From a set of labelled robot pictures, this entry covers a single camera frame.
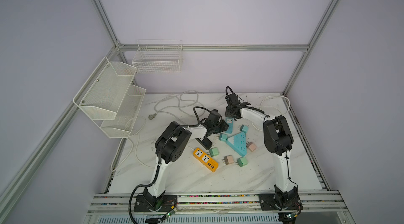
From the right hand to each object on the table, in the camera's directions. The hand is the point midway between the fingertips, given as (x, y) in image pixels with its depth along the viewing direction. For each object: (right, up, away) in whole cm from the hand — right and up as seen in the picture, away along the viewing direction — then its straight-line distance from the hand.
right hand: (229, 112), depth 104 cm
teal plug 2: (+9, -10, -5) cm, 15 cm away
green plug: (-11, -22, -15) cm, 29 cm away
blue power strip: (+1, -7, -3) cm, 7 cm away
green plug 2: (+5, -27, -19) cm, 33 cm away
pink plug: (+11, -20, -13) cm, 26 cm away
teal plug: (-5, -15, -8) cm, 18 cm away
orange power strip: (-16, -26, -18) cm, 36 cm away
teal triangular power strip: (+3, -18, -12) cm, 22 cm away
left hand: (-2, -9, -5) cm, 11 cm away
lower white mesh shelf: (-72, -10, -1) cm, 73 cm away
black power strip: (-16, -18, -13) cm, 27 cm away
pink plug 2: (-3, -26, -18) cm, 32 cm away
